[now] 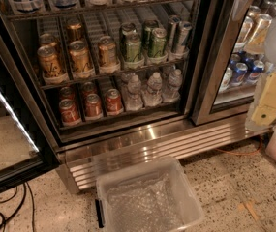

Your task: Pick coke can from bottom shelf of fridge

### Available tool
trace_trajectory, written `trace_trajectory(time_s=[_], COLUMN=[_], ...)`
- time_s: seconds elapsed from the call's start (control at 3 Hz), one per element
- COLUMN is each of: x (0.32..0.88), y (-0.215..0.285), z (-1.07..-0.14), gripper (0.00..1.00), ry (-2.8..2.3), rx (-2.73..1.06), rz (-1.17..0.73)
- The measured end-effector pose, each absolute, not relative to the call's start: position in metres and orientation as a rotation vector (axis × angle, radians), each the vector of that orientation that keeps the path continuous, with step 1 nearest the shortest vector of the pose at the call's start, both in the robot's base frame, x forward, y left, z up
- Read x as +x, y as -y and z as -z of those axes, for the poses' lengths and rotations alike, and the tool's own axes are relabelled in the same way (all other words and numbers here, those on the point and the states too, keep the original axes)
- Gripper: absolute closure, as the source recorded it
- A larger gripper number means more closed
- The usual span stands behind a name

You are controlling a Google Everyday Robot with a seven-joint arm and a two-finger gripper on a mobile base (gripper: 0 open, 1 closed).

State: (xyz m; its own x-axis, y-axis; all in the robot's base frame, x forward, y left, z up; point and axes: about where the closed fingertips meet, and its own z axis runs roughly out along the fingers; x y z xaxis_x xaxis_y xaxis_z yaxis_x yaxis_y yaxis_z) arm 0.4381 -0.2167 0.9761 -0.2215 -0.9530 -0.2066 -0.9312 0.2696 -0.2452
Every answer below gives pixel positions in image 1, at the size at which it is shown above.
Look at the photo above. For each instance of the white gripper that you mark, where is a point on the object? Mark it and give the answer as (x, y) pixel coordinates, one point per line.
(263, 109)

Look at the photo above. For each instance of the red coke can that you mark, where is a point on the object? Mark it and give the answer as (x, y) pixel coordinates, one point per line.
(113, 102)
(88, 88)
(67, 93)
(69, 113)
(93, 107)

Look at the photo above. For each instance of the blue pepsi can right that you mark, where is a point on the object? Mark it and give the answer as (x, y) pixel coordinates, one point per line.
(255, 71)

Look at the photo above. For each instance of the blue pepsi can left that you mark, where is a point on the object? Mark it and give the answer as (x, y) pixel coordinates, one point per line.
(238, 73)

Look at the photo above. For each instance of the white pepsi can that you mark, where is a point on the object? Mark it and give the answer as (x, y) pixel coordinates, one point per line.
(226, 79)

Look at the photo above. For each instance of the closed glass fridge door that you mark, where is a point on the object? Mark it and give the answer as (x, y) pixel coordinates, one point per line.
(226, 41)

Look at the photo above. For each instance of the slim silver can front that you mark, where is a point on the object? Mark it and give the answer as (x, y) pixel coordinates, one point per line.
(181, 37)

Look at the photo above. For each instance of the slim silver can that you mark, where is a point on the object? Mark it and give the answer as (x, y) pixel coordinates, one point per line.
(181, 37)
(173, 22)

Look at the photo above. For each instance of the slim silver can rear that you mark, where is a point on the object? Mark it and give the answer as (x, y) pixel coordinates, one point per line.
(173, 22)

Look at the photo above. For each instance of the green can front right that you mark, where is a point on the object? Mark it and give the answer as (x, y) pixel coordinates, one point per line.
(156, 52)

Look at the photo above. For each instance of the green can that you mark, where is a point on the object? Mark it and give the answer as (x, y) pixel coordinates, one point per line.
(147, 27)
(156, 52)
(125, 29)
(132, 50)

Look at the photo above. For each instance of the green can rear right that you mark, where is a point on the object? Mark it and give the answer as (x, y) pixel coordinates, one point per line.
(147, 27)

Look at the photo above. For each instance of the green can front left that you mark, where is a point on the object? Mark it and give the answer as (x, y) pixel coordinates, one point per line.
(132, 50)

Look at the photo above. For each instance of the green can rear left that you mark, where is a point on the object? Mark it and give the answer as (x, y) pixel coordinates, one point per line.
(125, 29)

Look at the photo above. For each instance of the stainless steel fridge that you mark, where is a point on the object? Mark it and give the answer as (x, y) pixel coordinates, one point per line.
(94, 147)

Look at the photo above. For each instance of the gold can right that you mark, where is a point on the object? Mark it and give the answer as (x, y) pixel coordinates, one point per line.
(108, 58)

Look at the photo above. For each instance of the gold can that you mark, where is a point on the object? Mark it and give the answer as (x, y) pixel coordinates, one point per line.
(52, 68)
(108, 58)
(74, 29)
(49, 39)
(82, 65)

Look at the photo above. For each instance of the gold can front middle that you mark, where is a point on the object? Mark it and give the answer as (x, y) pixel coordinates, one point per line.
(82, 65)

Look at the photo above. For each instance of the gold can rear middle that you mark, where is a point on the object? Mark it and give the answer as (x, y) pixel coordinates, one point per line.
(74, 29)

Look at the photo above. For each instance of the gold can front left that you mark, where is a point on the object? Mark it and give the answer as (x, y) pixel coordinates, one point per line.
(52, 68)

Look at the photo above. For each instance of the gold can rear left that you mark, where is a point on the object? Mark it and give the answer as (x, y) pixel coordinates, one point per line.
(49, 39)

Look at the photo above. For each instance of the open glass fridge door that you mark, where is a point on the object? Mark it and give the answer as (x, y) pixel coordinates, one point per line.
(24, 151)

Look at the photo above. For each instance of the clear water bottle right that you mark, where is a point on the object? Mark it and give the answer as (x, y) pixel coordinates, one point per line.
(172, 86)

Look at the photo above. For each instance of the clear water bottle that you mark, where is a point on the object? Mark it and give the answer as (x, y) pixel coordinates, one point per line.
(134, 102)
(172, 86)
(153, 93)

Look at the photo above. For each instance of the clear water bottle middle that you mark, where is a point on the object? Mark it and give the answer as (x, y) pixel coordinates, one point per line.
(153, 93)

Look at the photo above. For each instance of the clear water bottle left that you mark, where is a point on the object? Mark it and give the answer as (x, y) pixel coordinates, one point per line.
(134, 102)

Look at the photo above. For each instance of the clear plastic bin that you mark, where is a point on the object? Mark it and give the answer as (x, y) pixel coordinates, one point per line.
(153, 196)

